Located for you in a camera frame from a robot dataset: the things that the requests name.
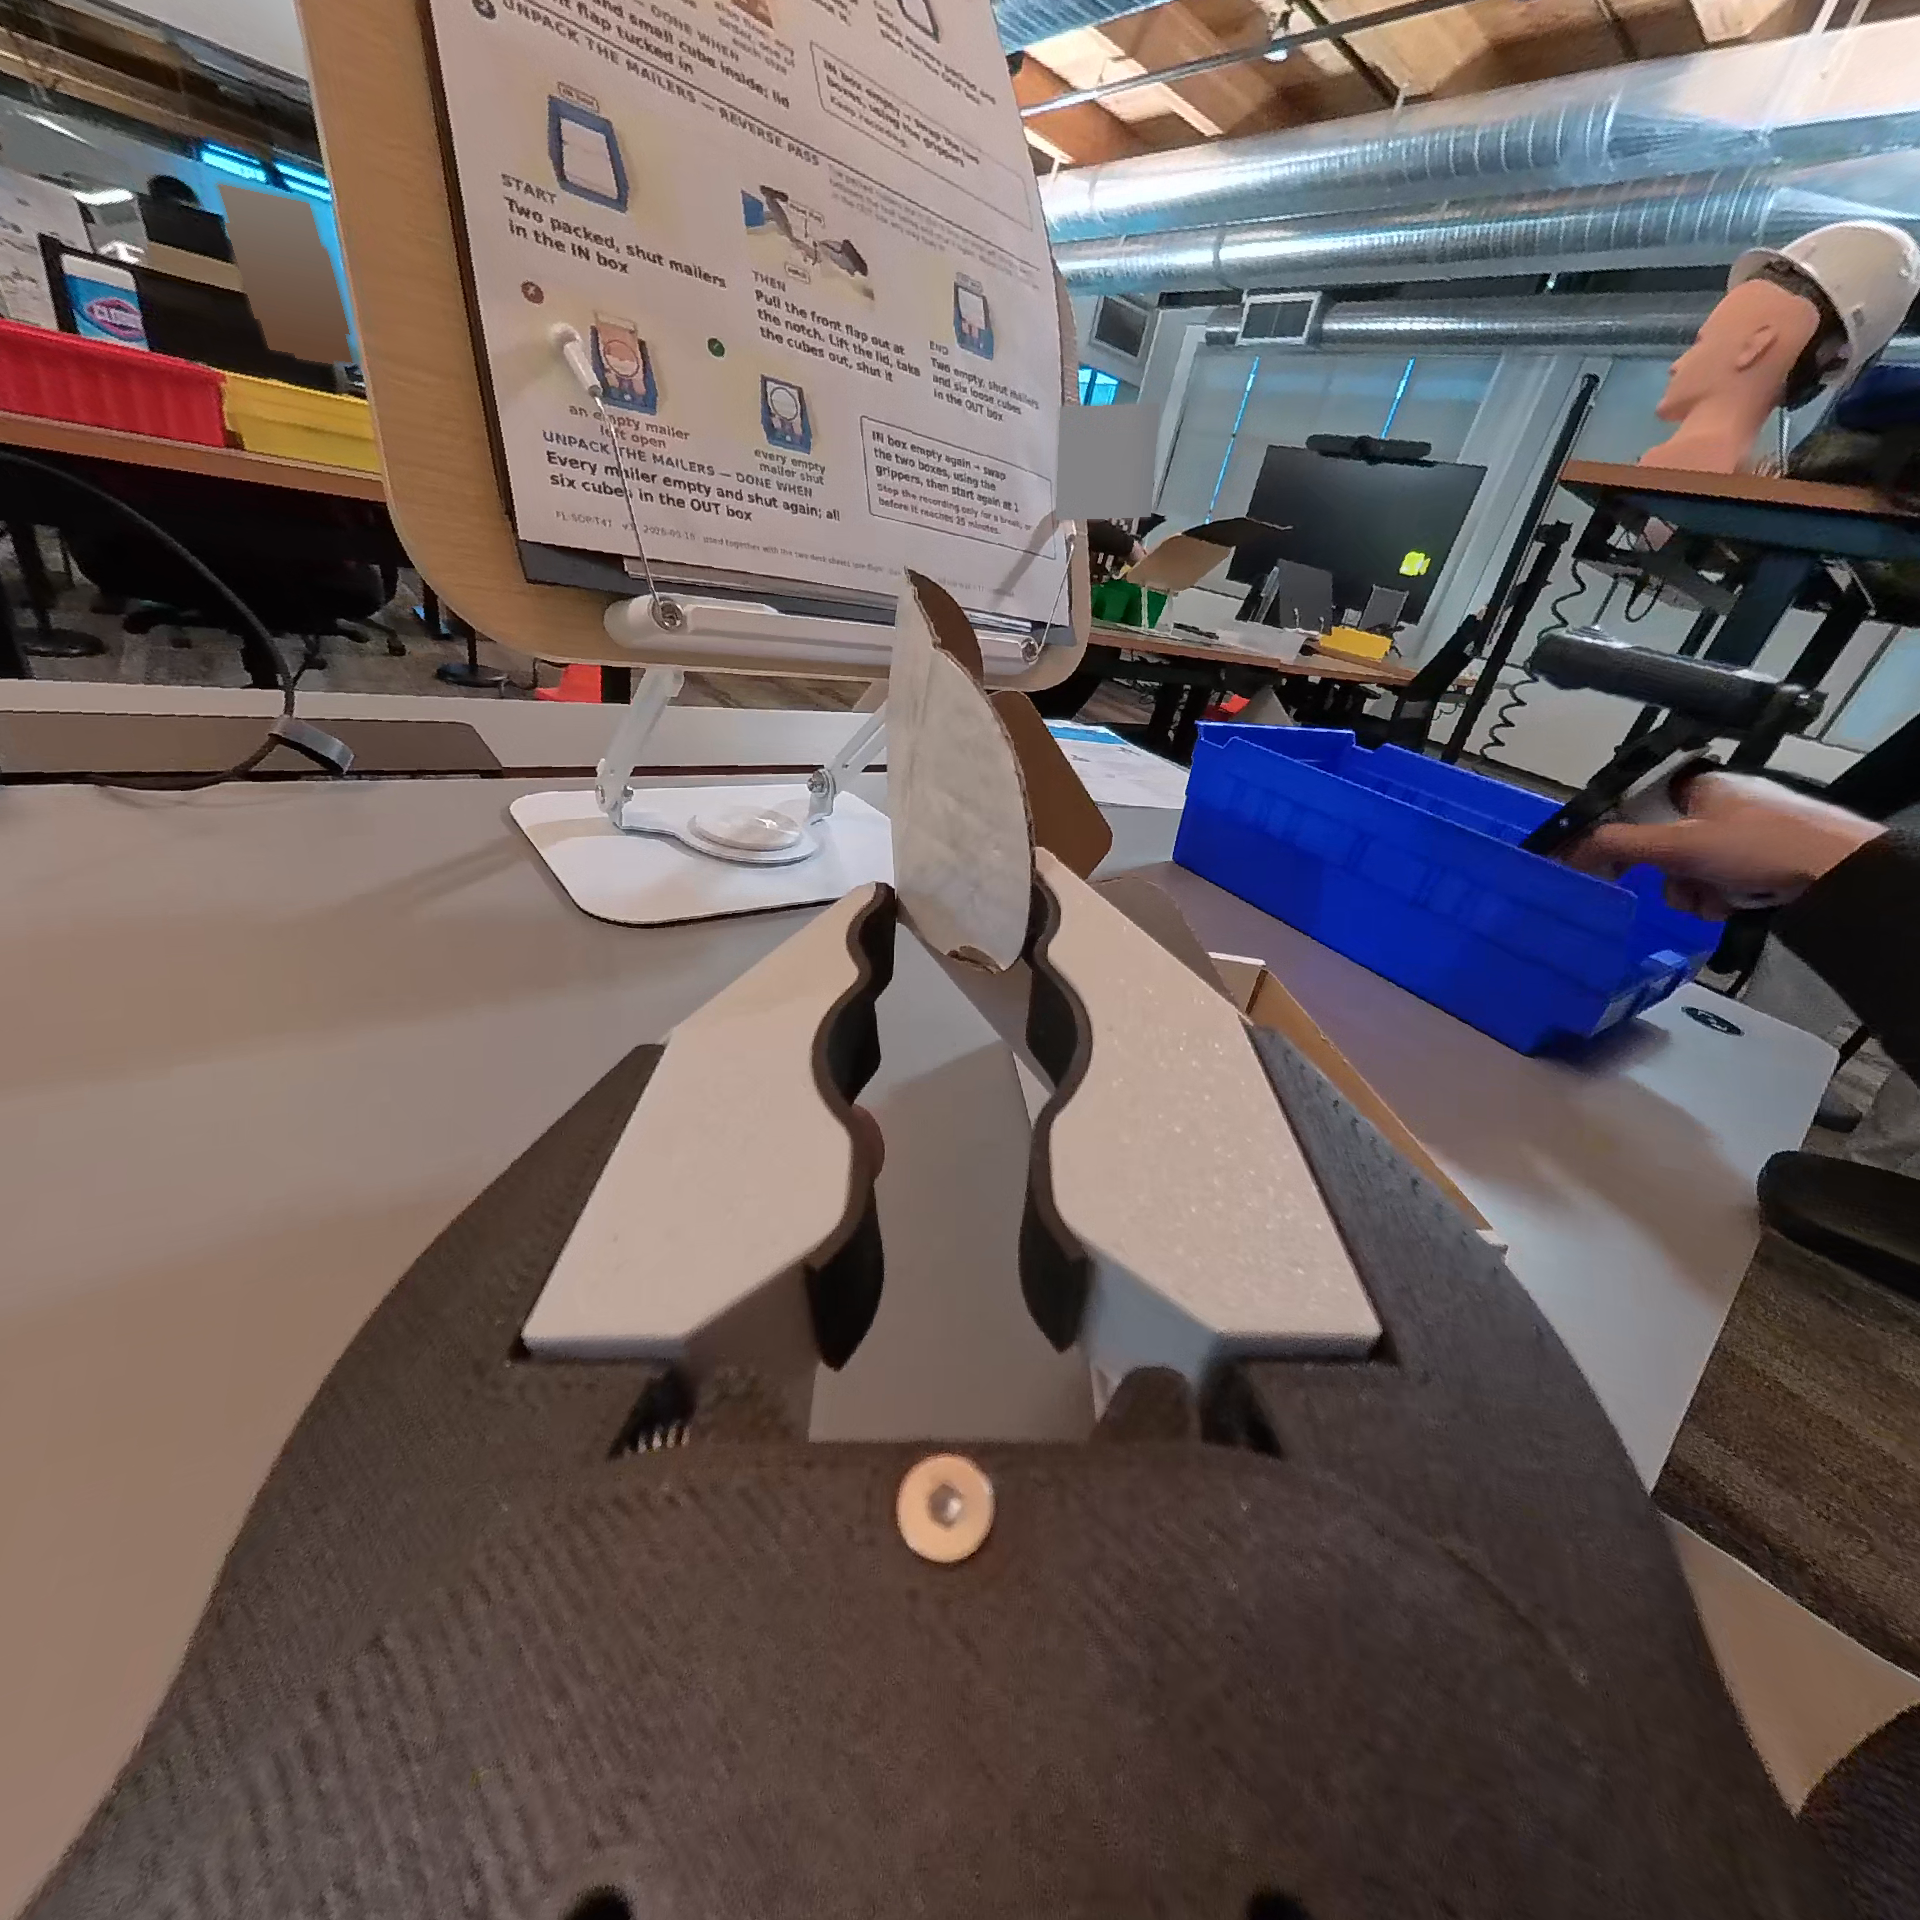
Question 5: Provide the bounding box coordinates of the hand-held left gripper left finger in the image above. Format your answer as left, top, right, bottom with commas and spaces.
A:
521, 883, 900, 1373

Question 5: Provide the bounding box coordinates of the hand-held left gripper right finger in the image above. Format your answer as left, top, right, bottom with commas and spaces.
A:
1013, 852, 1381, 1388

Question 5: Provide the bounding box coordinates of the blue plastic bin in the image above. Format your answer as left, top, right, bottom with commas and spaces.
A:
1176, 724, 1728, 1056

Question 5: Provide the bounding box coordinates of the white cardboard mailer box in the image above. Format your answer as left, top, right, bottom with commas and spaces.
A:
886, 571, 1506, 1253

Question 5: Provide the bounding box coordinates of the person's right forearm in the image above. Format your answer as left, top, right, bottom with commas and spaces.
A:
1784, 824, 1920, 1052

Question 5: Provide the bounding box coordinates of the person's right hand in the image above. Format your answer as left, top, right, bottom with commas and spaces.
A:
1577, 770, 1891, 920

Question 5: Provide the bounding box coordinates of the tall dark-framed table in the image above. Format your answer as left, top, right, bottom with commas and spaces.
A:
1558, 459, 1920, 705

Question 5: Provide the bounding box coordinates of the mannequin head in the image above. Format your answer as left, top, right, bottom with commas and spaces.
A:
1638, 250, 1876, 475

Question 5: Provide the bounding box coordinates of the black monitor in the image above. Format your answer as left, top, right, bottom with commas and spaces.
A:
1243, 444, 1488, 622

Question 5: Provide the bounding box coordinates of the white leaflet with blue stripe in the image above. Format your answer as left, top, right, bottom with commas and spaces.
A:
1048, 724, 1202, 883

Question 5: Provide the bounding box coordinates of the white hard hat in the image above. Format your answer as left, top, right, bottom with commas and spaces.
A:
1730, 223, 1920, 408

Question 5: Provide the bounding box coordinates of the background work table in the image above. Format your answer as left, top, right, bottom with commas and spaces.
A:
1089, 622, 1480, 696

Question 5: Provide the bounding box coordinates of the open brown cardboard box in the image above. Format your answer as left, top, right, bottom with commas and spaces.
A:
1124, 517, 1293, 622

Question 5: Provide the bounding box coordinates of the person's black shoe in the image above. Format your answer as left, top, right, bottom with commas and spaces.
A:
1757, 1151, 1920, 1285

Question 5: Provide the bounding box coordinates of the black office chair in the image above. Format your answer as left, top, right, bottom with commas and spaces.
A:
76, 486, 409, 669

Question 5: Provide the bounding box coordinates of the white instruction stand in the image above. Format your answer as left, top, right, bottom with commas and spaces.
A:
429, 0, 1068, 616

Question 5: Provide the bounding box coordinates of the person's dark clothing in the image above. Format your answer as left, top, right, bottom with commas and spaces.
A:
1793, 1697, 1920, 1920

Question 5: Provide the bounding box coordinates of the red storage bin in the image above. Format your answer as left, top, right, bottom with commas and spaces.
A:
0, 321, 229, 449

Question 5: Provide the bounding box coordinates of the blue white printed box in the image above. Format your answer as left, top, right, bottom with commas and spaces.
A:
61, 256, 157, 359

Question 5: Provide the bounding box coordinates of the coiled cable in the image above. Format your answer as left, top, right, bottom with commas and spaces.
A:
1502, 526, 1582, 765

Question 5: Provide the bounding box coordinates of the silver ventilation duct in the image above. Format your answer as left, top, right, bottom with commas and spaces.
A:
1048, 223, 1749, 298
1039, 66, 1920, 257

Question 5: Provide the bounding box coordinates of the black cable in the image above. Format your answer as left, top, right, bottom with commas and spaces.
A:
0, 449, 353, 782

